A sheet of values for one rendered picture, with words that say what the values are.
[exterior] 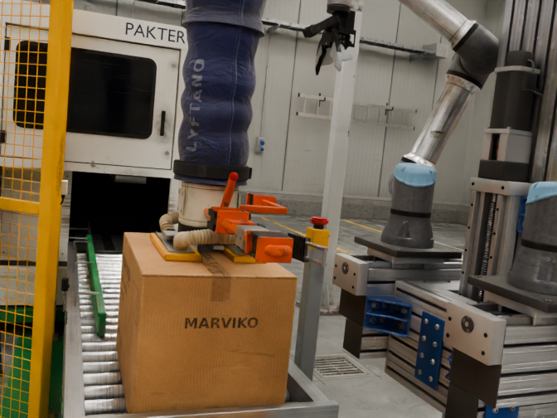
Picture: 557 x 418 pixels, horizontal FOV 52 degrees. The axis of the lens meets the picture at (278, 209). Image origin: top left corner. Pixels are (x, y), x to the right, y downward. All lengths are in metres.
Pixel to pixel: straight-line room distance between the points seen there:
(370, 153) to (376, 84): 1.41
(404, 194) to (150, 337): 0.78
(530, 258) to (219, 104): 0.89
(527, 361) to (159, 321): 0.83
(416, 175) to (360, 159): 10.28
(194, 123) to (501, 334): 0.97
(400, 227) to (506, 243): 0.30
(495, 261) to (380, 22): 10.90
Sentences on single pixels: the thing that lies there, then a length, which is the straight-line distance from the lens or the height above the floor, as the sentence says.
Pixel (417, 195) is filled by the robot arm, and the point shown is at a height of 1.19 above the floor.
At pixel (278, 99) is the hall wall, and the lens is 11.08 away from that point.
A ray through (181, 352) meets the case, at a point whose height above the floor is 0.75.
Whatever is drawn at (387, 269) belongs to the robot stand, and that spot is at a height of 0.98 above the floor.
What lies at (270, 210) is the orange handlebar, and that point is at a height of 1.08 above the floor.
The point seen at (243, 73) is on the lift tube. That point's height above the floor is 1.48.
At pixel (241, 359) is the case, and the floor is 0.73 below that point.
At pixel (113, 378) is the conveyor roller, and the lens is 1.88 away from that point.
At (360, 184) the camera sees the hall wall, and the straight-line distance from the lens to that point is 11.97.
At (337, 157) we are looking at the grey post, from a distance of 4.60.
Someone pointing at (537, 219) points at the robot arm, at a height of 1.18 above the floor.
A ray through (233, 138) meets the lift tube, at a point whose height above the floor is 1.29.
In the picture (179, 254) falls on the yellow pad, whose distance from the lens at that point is 1.58.
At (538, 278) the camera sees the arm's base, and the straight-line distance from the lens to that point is 1.29.
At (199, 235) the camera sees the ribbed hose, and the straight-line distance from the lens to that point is 1.55.
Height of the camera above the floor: 1.28
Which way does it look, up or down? 6 degrees down
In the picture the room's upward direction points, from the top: 6 degrees clockwise
